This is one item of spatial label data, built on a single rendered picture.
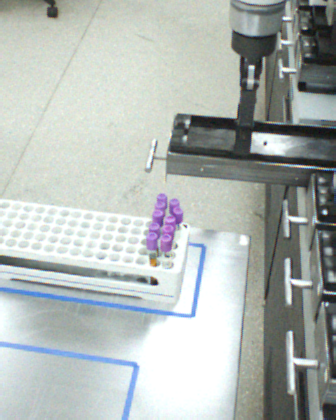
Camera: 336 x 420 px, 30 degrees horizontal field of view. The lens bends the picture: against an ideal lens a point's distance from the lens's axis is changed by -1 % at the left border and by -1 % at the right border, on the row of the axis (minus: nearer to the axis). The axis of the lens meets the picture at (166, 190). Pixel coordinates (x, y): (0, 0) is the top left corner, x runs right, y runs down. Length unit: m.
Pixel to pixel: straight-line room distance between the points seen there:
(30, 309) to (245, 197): 1.55
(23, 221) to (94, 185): 1.46
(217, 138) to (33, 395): 0.63
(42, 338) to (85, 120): 1.95
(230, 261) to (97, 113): 1.90
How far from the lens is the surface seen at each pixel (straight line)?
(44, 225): 0.92
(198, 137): 1.23
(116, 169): 2.45
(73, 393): 0.81
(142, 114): 2.77
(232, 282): 0.93
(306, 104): 1.51
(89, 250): 0.88
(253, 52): 1.06
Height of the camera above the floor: 1.50
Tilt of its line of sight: 40 degrees down
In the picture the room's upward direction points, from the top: 2 degrees clockwise
